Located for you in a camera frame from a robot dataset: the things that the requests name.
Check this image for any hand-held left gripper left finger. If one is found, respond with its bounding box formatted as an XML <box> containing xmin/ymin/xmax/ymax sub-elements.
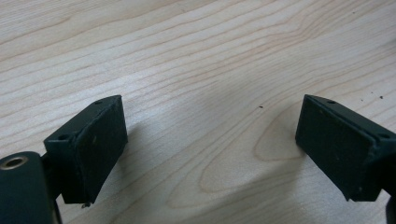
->
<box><xmin>43</xmin><ymin>94</ymin><xmax>129</xmax><ymax>205</ymax></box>

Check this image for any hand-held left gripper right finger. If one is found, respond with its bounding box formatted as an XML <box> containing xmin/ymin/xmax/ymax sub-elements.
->
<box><xmin>294</xmin><ymin>93</ymin><xmax>396</xmax><ymax>203</ymax></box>

